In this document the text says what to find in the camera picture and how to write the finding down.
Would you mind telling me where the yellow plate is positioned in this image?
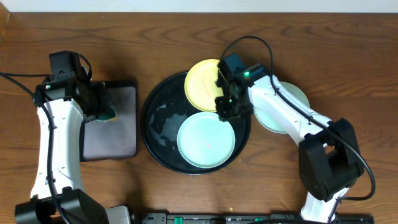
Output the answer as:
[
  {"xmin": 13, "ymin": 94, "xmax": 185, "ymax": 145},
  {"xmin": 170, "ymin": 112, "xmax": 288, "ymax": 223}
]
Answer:
[{"xmin": 184, "ymin": 59, "xmax": 223, "ymax": 112}]

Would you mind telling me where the black rectangular water tray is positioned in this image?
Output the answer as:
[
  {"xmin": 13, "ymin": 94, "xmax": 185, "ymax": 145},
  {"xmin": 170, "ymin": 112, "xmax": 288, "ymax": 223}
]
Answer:
[{"xmin": 80, "ymin": 80, "xmax": 137, "ymax": 162}]

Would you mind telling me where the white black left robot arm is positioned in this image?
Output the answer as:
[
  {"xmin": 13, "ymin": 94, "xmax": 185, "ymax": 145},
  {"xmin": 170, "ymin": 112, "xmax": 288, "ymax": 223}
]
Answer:
[{"xmin": 15, "ymin": 80, "xmax": 131, "ymax": 223}]

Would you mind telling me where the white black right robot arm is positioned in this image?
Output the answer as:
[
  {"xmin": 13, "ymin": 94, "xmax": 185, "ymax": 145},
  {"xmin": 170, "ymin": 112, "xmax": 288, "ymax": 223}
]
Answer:
[{"xmin": 215, "ymin": 62, "xmax": 365, "ymax": 223}]

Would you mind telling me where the mint green plate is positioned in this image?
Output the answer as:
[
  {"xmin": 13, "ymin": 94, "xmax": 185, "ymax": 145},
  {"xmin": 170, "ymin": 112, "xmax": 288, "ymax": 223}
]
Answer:
[
  {"xmin": 177, "ymin": 112, "xmax": 236, "ymax": 169},
  {"xmin": 253, "ymin": 81, "xmax": 311, "ymax": 135}
]

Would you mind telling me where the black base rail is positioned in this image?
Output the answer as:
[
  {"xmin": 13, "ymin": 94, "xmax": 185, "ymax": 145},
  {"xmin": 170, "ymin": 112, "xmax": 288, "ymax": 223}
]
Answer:
[{"xmin": 141, "ymin": 212, "xmax": 375, "ymax": 224}]

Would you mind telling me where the green yellow sponge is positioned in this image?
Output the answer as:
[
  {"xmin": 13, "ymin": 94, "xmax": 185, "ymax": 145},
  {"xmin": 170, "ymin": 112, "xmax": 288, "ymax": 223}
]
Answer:
[{"xmin": 97, "ymin": 106, "xmax": 118, "ymax": 122}]

